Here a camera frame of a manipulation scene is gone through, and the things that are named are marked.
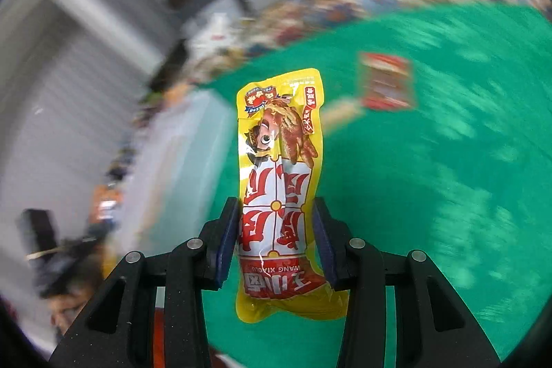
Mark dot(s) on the red snack packet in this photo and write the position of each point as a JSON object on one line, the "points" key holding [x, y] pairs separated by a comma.
{"points": [[386, 83]]}

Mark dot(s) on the green patterned blanket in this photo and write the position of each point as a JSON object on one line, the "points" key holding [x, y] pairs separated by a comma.
{"points": [[431, 178]]}

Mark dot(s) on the white cardboard box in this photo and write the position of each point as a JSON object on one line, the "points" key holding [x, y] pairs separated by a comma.
{"points": [[181, 161]]}

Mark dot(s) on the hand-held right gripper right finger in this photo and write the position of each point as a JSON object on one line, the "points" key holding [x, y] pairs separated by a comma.
{"points": [[323, 251]]}

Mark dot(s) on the white crumpled cloth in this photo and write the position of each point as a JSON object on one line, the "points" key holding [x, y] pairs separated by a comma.
{"points": [[215, 31]]}

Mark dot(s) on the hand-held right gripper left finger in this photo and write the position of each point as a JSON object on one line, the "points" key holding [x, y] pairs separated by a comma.
{"points": [[226, 247]]}

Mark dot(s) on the pale sausage stick packet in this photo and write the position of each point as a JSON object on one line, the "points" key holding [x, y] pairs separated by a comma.
{"points": [[343, 113]]}

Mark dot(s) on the yellow red-label snack packet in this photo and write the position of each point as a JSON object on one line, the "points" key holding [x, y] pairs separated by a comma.
{"points": [[276, 187]]}

